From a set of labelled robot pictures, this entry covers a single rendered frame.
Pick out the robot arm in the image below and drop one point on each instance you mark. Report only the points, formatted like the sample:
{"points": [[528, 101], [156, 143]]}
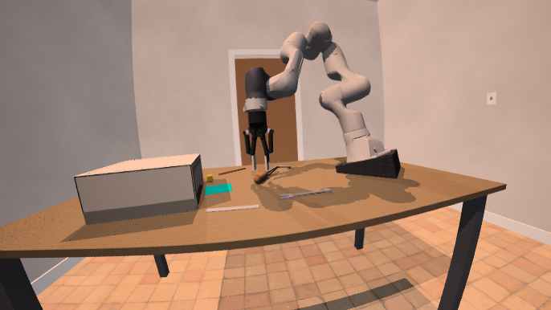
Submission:
{"points": [[360, 145]]}

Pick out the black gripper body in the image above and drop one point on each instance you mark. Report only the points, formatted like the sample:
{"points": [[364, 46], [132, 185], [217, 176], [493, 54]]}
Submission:
{"points": [[257, 120]]}

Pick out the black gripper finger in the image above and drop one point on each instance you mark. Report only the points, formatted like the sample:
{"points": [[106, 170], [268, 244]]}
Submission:
{"points": [[250, 148], [270, 145]]}

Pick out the teal square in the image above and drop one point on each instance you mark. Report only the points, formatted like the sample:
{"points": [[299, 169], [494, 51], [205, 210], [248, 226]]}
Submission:
{"points": [[218, 189]]}

